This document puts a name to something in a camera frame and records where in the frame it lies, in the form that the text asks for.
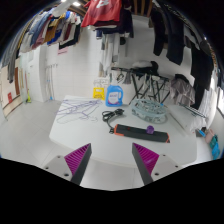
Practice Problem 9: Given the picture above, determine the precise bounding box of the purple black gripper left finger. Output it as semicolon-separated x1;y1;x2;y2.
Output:
65;144;92;185

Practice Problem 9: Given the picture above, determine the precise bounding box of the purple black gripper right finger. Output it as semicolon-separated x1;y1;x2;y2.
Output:
132;143;159;185

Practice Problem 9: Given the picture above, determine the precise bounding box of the black orange power strip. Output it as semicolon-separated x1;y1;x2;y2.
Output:
114;124;170;143

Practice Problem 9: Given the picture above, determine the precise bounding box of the light blue laundry basket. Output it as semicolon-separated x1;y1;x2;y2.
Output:
131;99;167;124

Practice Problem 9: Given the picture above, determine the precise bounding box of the yellow wet floor sign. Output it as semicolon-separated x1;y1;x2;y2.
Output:
93;87;105;100

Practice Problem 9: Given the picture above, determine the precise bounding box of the blue detergent bottle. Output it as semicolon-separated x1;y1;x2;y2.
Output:
105;85;123;107

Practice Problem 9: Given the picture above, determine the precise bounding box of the grey garment on rack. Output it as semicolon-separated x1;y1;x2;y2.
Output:
170;74;195;106

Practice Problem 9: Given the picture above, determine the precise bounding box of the black ironing board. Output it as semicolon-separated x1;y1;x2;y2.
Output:
112;67;169;103

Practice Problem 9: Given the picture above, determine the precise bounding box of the black hanging coat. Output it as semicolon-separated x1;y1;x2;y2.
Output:
151;0;185;65

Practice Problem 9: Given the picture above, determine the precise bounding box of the red hanging shirt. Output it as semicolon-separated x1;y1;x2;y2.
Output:
81;0;122;27

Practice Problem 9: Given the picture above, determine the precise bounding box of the black coiled power cable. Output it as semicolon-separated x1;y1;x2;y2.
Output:
101;108;126;135

